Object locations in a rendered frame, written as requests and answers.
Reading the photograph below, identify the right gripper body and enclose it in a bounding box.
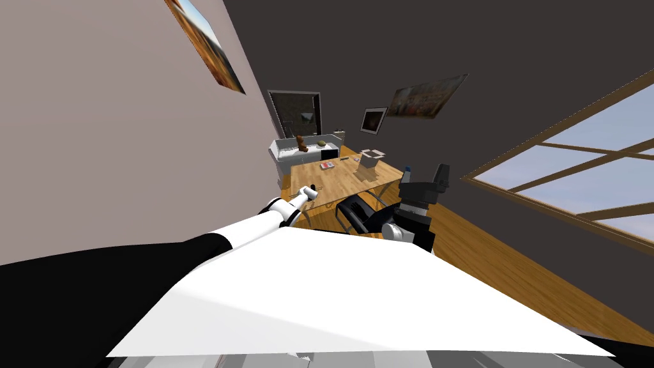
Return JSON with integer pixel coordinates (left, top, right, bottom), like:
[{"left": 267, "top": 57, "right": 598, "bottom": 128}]
[{"left": 398, "top": 180, "right": 443, "bottom": 206}]

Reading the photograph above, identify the wooden table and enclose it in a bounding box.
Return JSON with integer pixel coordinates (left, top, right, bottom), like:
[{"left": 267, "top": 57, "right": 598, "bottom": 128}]
[{"left": 289, "top": 149, "right": 406, "bottom": 217}]

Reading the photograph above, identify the white cabinet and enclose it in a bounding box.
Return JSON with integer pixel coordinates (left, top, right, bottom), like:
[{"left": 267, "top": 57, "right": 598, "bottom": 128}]
[{"left": 268, "top": 130, "right": 346, "bottom": 178}]

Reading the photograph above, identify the black chair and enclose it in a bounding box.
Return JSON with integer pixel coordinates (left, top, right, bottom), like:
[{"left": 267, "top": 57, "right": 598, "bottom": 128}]
[{"left": 335, "top": 193, "right": 390, "bottom": 235}]

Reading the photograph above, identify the small dark framed picture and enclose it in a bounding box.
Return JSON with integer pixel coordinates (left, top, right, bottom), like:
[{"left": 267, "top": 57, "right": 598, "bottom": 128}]
[{"left": 360, "top": 107, "right": 390, "bottom": 136}]

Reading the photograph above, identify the wide brown picture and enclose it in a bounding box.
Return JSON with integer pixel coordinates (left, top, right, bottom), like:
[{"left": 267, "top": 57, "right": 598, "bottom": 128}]
[{"left": 386, "top": 73, "right": 470, "bottom": 120}]

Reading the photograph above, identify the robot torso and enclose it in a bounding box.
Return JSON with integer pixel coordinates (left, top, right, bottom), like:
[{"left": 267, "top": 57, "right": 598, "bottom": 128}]
[{"left": 104, "top": 226, "right": 627, "bottom": 368}]

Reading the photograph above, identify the wooden framed window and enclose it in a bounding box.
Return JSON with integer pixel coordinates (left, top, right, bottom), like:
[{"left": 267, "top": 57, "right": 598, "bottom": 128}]
[{"left": 461, "top": 68, "right": 654, "bottom": 257}]

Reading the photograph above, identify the orange landscape picture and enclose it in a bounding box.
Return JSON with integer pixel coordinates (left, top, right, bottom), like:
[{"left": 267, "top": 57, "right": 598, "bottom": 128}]
[{"left": 163, "top": 0, "right": 247, "bottom": 96}]

